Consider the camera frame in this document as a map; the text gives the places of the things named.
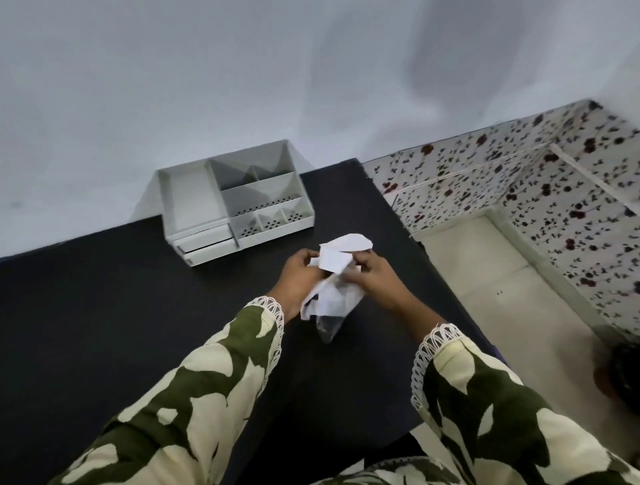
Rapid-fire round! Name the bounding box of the person's left hand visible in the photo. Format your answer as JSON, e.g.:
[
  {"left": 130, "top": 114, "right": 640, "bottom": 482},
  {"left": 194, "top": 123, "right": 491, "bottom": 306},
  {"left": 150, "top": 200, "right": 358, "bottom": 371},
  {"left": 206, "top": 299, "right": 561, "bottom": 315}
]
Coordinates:
[{"left": 270, "top": 248, "right": 327, "bottom": 321}]

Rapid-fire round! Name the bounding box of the person's right hand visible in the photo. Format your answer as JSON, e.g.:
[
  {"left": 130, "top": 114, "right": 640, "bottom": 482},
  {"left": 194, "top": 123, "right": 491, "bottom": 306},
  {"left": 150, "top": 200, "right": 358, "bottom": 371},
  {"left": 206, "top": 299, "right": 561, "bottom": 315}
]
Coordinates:
[{"left": 343, "top": 249, "right": 432, "bottom": 328}]

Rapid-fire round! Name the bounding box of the white plastic bag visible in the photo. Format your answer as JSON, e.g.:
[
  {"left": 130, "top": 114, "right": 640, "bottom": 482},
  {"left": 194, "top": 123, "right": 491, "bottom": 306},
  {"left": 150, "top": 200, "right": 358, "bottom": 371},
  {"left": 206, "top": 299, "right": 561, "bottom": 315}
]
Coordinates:
[{"left": 299, "top": 233, "right": 375, "bottom": 345}]

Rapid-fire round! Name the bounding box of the person's right forearm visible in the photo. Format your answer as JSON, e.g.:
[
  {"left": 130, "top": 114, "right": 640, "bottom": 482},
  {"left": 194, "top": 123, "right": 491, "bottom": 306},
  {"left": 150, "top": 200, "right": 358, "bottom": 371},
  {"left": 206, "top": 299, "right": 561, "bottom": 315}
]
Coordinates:
[{"left": 395, "top": 300, "right": 640, "bottom": 485}]

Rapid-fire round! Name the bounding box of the person's left forearm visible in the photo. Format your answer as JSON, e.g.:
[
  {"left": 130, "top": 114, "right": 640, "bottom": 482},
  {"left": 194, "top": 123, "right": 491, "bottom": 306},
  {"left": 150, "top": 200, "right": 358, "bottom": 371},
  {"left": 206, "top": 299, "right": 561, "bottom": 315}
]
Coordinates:
[{"left": 47, "top": 296, "right": 301, "bottom": 485}]

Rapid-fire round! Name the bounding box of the grey compartment desk organizer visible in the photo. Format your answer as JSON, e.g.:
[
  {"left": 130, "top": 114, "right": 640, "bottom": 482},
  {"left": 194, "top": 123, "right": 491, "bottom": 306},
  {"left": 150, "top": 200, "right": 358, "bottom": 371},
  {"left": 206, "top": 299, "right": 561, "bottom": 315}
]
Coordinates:
[{"left": 156, "top": 139, "right": 316, "bottom": 267}]

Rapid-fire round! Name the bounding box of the green camouflage tunic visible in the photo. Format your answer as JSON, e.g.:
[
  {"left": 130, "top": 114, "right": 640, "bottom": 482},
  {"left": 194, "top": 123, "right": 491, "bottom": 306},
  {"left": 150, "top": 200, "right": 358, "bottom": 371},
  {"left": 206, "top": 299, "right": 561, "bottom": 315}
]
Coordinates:
[{"left": 310, "top": 454, "right": 453, "bottom": 485}]

